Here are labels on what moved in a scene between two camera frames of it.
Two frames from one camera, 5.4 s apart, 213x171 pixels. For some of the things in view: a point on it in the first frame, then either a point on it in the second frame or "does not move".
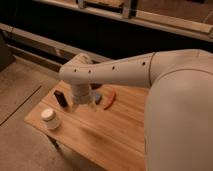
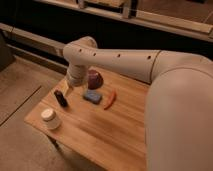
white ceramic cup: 50,119 does not move
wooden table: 110,131 does not move
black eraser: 62,100 does not move
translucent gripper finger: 94,106 → 86,89
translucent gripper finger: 73,107 → 68,91
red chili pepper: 111,100 does not move
